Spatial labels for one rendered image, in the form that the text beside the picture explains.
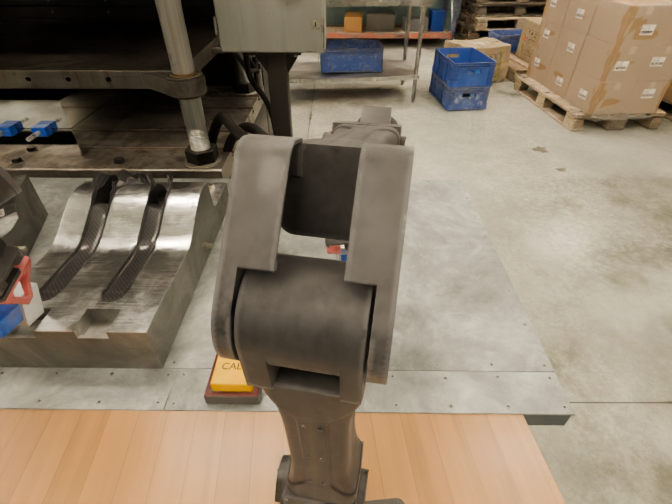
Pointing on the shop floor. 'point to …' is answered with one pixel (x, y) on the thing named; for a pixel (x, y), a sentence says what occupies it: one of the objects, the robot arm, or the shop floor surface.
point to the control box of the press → (272, 44)
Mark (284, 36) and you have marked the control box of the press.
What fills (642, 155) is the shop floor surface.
